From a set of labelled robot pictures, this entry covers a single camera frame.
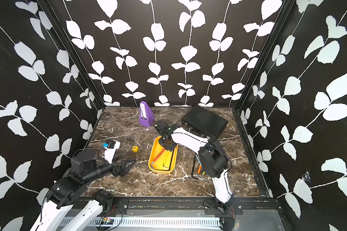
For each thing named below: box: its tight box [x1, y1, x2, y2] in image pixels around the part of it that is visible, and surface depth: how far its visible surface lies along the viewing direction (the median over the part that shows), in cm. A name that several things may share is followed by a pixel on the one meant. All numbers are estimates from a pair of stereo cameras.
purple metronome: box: [138, 101, 155, 128], surface depth 106 cm
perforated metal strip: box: [58, 217, 222, 228], surface depth 71 cm
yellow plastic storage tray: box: [147, 135, 179, 174], surface depth 90 cm
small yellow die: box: [131, 145, 139, 153], surface depth 95 cm
